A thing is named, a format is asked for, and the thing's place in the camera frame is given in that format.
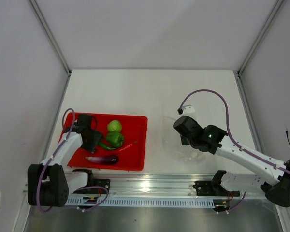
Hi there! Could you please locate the purple eggplant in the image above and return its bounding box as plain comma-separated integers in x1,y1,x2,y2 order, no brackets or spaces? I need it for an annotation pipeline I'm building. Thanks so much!
85,156,119,165

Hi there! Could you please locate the green bell pepper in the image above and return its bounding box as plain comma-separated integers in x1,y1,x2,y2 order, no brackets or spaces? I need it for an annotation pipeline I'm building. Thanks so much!
105,131,125,148

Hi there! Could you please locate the clear zip top bag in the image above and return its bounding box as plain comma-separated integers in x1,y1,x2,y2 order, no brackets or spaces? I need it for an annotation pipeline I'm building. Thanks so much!
162,116,205,164

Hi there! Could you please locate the light green round vegetable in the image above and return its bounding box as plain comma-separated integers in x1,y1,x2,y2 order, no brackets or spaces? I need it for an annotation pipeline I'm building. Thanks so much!
107,120,122,132

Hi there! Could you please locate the red chili pepper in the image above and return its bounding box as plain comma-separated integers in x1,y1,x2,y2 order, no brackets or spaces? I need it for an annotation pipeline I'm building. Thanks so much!
118,141,137,152

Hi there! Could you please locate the green chili pepper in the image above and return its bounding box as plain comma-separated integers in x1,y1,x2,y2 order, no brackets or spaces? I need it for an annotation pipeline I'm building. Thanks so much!
98,141,117,151

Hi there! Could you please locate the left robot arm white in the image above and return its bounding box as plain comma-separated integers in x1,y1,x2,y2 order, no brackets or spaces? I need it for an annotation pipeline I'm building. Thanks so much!
27,114,102,210

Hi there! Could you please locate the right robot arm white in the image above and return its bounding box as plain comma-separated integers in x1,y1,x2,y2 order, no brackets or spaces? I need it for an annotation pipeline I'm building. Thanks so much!
173,116,290,207

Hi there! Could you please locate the red plastic tray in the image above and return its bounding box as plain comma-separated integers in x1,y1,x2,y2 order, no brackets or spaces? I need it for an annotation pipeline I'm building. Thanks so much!
68,113,147,171

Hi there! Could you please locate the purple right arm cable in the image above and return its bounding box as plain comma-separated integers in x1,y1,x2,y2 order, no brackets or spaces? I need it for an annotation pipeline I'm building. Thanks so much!
178,89,290,181

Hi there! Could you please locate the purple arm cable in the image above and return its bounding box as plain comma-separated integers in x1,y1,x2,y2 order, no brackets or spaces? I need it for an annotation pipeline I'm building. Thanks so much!
36,108,110,213
178,89,290,181

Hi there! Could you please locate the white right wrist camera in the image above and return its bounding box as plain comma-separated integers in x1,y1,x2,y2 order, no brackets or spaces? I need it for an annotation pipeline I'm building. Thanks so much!
182,104,195,115

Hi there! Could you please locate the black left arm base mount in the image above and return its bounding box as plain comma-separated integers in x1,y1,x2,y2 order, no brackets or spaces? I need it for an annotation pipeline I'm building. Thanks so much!
72,169,111,194

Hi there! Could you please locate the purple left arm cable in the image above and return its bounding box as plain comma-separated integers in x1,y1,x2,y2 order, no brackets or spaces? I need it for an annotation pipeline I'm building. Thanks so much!
36,108,110,213

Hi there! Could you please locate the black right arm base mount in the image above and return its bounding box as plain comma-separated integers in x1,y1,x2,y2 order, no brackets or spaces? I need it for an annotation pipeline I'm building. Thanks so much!
193,170,230,197

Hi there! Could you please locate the white slotted cable duct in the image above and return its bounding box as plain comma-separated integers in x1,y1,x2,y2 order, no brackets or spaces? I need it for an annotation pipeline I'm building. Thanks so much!
66,197,215,209

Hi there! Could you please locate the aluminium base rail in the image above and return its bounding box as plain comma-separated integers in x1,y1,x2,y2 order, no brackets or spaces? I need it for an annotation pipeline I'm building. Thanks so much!
24,173,274,200

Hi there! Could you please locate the aluminium corner post left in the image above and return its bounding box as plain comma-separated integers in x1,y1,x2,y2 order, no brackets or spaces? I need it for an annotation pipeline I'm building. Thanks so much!
27,0,72,76

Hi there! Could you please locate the aluminium corner post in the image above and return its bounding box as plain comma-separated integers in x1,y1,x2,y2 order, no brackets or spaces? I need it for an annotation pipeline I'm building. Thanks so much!
237,0,287,77
27,0,72,76

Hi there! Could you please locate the aluminium corner post right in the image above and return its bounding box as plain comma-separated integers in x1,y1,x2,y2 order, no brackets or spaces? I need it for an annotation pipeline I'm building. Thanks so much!
237,0,287,77

